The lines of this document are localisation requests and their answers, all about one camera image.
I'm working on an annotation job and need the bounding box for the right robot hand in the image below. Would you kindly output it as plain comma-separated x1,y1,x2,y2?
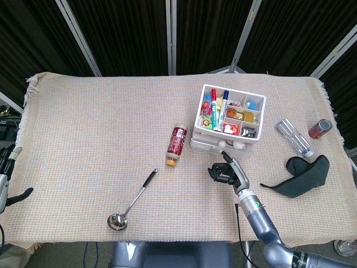
207,150,250,195

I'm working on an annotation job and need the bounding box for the clear plastic drawer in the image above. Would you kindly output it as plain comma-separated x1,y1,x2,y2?
191,132,254,160

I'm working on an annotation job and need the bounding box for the red sauce bottle yellow cap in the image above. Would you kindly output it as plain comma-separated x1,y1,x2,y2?
166,125,188,168

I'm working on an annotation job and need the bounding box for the stainless steel ladle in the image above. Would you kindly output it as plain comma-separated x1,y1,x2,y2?
107,167,158,231

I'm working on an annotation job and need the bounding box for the red drink can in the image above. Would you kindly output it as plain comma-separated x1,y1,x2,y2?
308,118,334,140

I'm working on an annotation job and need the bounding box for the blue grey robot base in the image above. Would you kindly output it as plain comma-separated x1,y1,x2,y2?
111,241,234,268

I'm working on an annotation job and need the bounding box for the metal table leg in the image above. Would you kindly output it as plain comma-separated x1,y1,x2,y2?
242,240,253,268

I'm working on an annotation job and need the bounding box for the beige woven tablecloth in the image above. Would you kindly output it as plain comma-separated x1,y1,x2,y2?
16,71,345,249

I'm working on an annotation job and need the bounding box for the black folding screen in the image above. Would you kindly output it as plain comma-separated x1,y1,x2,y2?
0,0,357,149

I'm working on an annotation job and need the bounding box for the dark green cloth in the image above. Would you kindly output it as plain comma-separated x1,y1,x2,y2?
260,155,330,199

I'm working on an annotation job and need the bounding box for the clear plastic bottle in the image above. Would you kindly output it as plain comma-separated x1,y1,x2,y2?
276,118,315,157

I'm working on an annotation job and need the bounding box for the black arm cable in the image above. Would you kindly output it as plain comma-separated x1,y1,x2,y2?
235,203,252,268

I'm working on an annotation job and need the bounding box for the white plastic drawer organizer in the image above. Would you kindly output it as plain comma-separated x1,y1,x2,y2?
190,84,267,160

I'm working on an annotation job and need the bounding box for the blue capped marker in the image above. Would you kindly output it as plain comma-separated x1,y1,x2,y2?
218,89,230,132

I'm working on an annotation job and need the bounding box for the colourful candy bag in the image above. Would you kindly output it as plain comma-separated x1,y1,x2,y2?
201,100,213,128

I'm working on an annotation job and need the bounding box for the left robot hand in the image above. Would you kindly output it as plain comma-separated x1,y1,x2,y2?
0,143,34,213

